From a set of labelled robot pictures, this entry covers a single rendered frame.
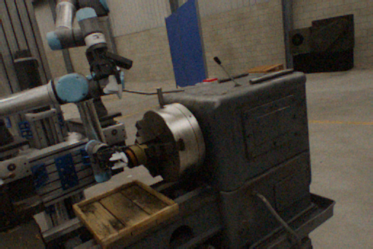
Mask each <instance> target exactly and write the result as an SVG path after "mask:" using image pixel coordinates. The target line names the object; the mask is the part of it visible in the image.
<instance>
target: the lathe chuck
mask: <svg viewBox="0 0 373 249"><path fill-rule="evenodd" d="M164 107H166V108H164V109H159V108H160V107H157V108H154V109H152V110H148V111H146V112H145V113H144V116H145V119H146V121H147V122H148V125H149V126H150V127H151V130H152V131H153V133H154V135H155V136H158V137H160V139H159V140H158V141H157V142H156V141H155V142H154V143H151V144H149V145H147V146H151V145H155V144H157V143H159V142H176V141H178V140H179V139H182V141H183V145H184V150H183V151H175V152H173V153H171V154H165V156H163V157H161V163H162V179H164V180H165V181H168V182H174V181H177V180H179V179H180V178H184V177H186V176H187V175H189V174H192V173H193V172H194V171H195V170H196V168H197V163H198V159H199V151H198V146H197V139H196V136H195V132H194V130H193V129H192V126H191V124H190V123H189V120H188V119H187V118H186V116H184V114H183V113H182V112H181V111H180V110H179V109H177V107H174V106H172V105H165V106H164ZM190 166H192V169H191V170H190V171H188V172H185V171H186V169H187V168H188V167H190Z"/></svg>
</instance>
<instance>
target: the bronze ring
mask: <svg viewBox="0 0 373 249"><path fill-rule="evenodd" d="M146 147H148V146H147V145H145V144H142V145H139V144H138V143H135V144H134V145H133V146H131V147H130V148H128V149H127V150H126V151H124V154H125V155H126V157H127V159H128V162H129V163H128V165H127V166H128V167H129V168H130V169H133V168H134V167H138V166H141V165H145V164H146V163H147V159H148V158H149V157H146V154H145V150H144V148H146Z"/></svg>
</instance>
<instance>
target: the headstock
mask: <svg viewBox="0 0 373 249"><path fill-rule="evenodd" d="M273 73H276V72H272V73H250V74H248V76H244V77H242V78H236V79H235V81H236V82H237V83H239V84H241V85H242V86H239V87H234V85H235V83H234V82H233V81H232V80H230V81H225V82H222V83H218V82H217V81H214V82H210V83H207V84H196V85H195V86H196V87H188V88H185V89H184V91H183V92H169V93H165V95H163V99H164V103H163V105H164V106H165V105H168V104H172V103H178V104H181V105H183V106H184V107H186V108H187V109H188V110H189V111H190V112H191V113H192V115H193V116H194V117H195V119H196V120H197V123H198V124H199V126H200V130H201V131H202V134H203V139H204V142H205V160H204V163H203V166H202V167H201V168H200V169H199V170H198V171H196V172H194V173H192V174H189V176H190V177H192V178H196V179H197V180H199V181H202V182H203V183H207V184H209V185H211V186H214V187H216V188H217V189H221V190H222V191H233V190H235V189H238V188H239V187H240V186H243V184H244V183H245V182H246V181H247V180H248V179H250V178H253V177H254V176H256V175H259V174H260V173H262V172H264V171H266V170H268V169H270V168H272V167H273V166H276V165H278V164H279V163H282V162H284V161H285V160H288V159H289V158H291V157H294V156H295V155H297V154H300V153H301V152H302V151H305V150H307V149H309V148H310V138H309V129H308V120H307V94H306V85H305V82H306V81H307V78H306V76H305V74H304V73H302V72H298V71H295V72H292V73H290V74H285V75H282V76H279V77H275V78H272V79H269V80H264V81H263V82H259V83H255V84H249V80H251V79H255V78H257V77H261V76H265V75H268V74H273ZM222 92H226V93H222ZM212 93H215V94H214V95H211V94H212ZM205 94H206V95H205ZM219 168H220V169H219Z"/></svg>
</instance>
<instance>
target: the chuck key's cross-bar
mask: <svg viewBox="0 0 373 249"><path fill-rule="evenodd" d="M122 91H123V92H133V93H138V94H142V95H157V92H142V91H138V90H126V89H122ZM183 91H184V88H183V89H177V90H163V91H162V93H163V94H164V93H169V92H183Z"/></svg>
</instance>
